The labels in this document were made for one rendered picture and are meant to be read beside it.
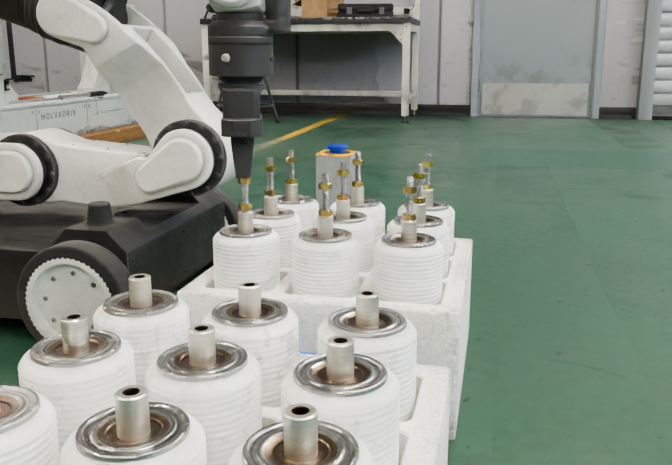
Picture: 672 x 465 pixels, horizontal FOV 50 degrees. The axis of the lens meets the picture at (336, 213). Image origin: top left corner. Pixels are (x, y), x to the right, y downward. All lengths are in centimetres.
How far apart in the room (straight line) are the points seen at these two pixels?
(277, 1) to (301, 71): 529
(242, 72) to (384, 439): 56
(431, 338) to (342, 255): 16
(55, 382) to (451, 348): 51
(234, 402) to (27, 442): 15
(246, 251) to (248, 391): 43
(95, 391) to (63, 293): 65
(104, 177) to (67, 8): 31
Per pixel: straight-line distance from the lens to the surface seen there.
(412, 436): 65
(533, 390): 117
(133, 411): 51
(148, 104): 140
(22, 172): 150
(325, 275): 98
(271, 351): 70
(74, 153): 148
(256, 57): 98
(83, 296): 127
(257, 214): 115
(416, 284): 97
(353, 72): 618
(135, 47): 138
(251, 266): 101
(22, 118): 371
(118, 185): 143
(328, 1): 574
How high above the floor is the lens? 50
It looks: 12 degrees down
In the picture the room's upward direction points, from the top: straight up
